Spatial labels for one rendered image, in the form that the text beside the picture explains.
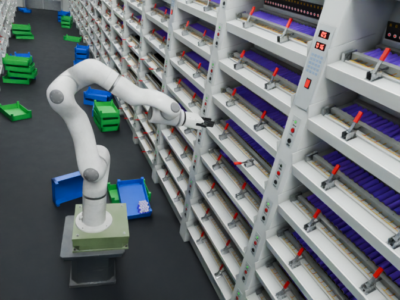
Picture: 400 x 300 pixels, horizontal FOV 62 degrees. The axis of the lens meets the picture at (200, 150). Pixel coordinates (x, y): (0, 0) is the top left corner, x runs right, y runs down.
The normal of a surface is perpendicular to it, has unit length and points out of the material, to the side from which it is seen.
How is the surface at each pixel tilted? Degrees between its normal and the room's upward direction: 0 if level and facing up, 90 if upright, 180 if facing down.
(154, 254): 0
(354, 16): 90
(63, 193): 90
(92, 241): 90
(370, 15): 90
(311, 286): 19
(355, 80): 110
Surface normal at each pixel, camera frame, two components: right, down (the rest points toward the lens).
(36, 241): 0.16, -0.87
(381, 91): -0.91, 0.35
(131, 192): 0.30, -0.62
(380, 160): -0.15, -0.80
